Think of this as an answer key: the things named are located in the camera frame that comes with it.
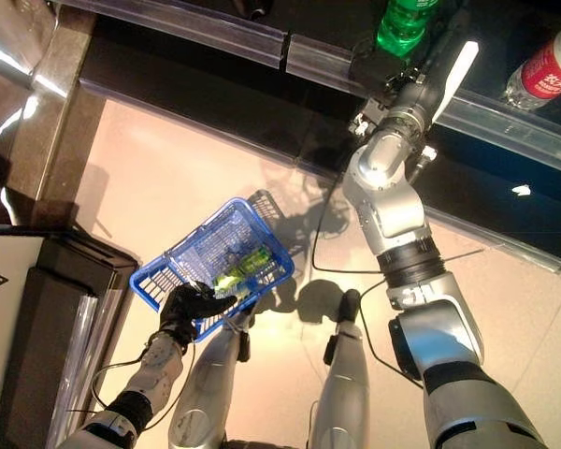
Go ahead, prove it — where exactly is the black low display stand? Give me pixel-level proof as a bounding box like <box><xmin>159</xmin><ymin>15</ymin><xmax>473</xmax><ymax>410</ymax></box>
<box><xmin>0</xmin><ymin>224</ymin><xmax>140</xmax><ymax>449</ymax></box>

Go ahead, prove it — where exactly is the left silver robot leg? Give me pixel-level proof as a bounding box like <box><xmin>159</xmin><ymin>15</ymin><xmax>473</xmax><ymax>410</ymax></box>
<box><xmin>167</xmin><ymin>311</ymin><xmax>254</xmax><ymax>449</ymax></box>

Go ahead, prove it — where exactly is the green drink can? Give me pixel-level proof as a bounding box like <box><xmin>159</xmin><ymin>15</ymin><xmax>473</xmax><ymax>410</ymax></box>
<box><xmin>213</xmin><ymin>247</ymin><xmax>273</xmax><ymax>300</ymax></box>

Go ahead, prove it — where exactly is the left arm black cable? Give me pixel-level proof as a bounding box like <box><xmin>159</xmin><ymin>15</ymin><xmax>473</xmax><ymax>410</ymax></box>
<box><xmin>91</xmin><ymin>343</ymin><xmax>198</xmax><ymax>429</ymax></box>

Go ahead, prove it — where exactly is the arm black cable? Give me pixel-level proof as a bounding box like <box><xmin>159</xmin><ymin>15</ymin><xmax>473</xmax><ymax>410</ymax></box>
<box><xmin>91</xmin><ymin>343</ymin><xmax>198</xmax><ymax>429</ymax></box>
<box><xmin>310</xmin><ymin>184</ymin><xmax>487</xmax><ymax>389</ymax></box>

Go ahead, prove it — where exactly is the silver robot leg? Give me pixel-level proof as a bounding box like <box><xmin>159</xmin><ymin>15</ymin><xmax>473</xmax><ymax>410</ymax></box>
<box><xmin>167</xmin><ymin>311</ymin><xmax>254</xmax><ymax>449</ymax></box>
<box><xmin>306</xmin><ymin>288</ymin><xmax>371</xmax><ymax>449</ymax></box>

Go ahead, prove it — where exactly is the right silver robot leg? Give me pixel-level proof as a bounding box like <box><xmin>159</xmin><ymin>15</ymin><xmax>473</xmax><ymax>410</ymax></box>
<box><xmin>306</xmin><ymin>288</ymin><xmax>371</xmax><ymax>449</ymax></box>

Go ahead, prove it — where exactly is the glossy brown stone plinth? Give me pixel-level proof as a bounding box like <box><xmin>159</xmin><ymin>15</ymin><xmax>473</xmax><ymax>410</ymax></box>
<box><xmin>0</xmin><ymin>0</ymin><xmax>100</xmax><ymax>230</ymax></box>

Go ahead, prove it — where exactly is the blue plastic shopping basket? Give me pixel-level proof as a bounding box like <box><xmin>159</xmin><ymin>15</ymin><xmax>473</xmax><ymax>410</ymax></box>
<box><xmin>129</xmin><ymin>196</ymin><xmax>295</xmax><ymax>344</ymax></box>

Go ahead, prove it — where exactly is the water bottle red label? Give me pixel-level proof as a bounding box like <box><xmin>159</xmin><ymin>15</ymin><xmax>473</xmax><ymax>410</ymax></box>
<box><xmin>503</xmin><ymin>12</ymin><xmax>561</xmax><ymax>111</ymax></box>

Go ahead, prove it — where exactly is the green soda bottle yellow cap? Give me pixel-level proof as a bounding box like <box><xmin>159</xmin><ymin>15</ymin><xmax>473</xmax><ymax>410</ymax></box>
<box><xmin>376</xmin><ymin>0</ymin><xmax>444</xmax><ymax>59</ymax></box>

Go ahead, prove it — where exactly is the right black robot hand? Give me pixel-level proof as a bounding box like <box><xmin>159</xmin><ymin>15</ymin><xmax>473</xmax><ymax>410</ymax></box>
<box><xmin>352</xmin><ymin>8</ymin><xmax>471</xmax><ymax>121</ymax></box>

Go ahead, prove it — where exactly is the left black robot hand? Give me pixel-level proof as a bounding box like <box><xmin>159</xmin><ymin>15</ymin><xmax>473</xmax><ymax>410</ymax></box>
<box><xmin>160</xmin><ymin>282</ymin><xmax>238</xmax><ymax>345</ymax></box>

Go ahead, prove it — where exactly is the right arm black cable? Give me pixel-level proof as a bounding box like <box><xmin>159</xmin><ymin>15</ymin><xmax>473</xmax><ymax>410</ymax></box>
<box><xmin>310</xmin><ymin>184</ymin><xmax>487</xmax><ymax>389</ymax></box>

